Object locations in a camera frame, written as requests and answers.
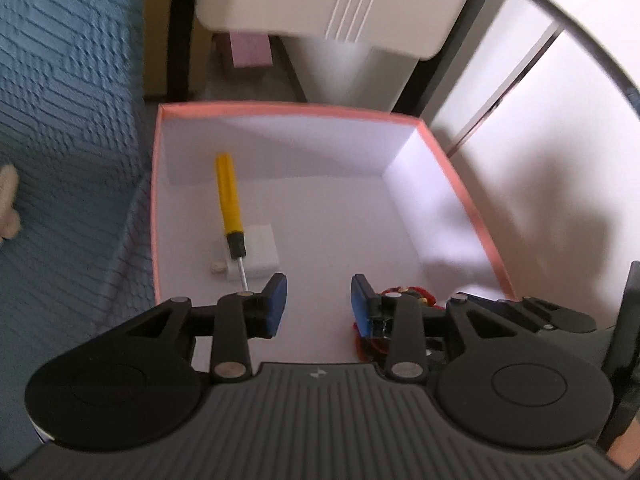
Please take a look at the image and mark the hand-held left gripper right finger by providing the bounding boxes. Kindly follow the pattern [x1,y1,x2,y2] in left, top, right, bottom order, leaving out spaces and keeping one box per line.
[350,273,506,383]

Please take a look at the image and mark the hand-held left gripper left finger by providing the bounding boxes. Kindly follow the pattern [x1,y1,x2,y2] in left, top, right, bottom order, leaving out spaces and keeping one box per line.
[112,272,289,383]

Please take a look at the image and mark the yellow screwdriver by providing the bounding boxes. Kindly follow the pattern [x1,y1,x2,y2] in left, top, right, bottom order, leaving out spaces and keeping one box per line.
[215,152,252,293]

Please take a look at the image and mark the red and black toy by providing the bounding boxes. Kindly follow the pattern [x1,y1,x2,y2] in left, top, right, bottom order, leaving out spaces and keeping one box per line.
[352,285,447,362]

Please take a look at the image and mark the pink cardboard box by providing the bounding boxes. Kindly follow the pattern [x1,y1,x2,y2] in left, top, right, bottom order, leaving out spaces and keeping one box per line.
[151,102,516,366]

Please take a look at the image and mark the small pink carton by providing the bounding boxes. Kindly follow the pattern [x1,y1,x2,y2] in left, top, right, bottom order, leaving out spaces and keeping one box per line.
[231,32,274,68]

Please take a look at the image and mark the black curved metal rail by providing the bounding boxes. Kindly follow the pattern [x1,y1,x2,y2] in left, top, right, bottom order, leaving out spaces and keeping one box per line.
[492,0,640,156]

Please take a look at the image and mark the white power adapter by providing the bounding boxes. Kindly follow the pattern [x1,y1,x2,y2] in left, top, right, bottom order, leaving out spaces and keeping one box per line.
[210,223,281,281]

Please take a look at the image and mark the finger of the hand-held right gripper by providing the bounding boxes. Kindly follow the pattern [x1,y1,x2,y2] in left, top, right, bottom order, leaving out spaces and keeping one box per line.
[465,292,598,335]

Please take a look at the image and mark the cream textured roll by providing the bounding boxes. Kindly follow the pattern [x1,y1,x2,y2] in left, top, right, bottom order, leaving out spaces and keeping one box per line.
[0,164,22,242]

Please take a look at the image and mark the blue textured chair cover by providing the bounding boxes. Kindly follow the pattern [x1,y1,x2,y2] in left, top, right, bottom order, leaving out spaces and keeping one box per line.
[0,0,157,461]

